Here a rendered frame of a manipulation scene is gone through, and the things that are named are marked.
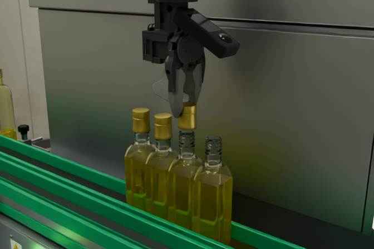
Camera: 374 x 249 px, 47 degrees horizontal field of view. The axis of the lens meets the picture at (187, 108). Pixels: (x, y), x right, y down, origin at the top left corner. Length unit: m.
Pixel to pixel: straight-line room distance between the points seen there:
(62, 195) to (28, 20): 2.83
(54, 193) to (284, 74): 0.59
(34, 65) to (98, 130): 2.63
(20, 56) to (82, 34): 2.60
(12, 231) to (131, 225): 0.30
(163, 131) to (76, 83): 0.48
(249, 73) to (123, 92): 0.39
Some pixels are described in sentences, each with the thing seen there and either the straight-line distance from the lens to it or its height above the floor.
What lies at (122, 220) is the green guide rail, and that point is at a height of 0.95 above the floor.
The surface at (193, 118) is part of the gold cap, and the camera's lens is 0.77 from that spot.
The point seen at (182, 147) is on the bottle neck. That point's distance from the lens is 0.79.
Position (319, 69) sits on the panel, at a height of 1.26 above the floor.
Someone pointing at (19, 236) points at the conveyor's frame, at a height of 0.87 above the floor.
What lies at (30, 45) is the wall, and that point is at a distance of 3.78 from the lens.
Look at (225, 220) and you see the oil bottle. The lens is 0.82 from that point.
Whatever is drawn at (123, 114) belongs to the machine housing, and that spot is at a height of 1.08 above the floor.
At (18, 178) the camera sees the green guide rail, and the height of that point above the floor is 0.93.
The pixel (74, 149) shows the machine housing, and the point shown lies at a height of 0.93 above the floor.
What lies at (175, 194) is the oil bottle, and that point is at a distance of 0.82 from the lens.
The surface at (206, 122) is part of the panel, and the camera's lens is 0.92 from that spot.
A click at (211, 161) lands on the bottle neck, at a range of 0.76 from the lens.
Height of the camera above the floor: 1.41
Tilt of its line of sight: 17 degrees down
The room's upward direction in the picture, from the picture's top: straight up
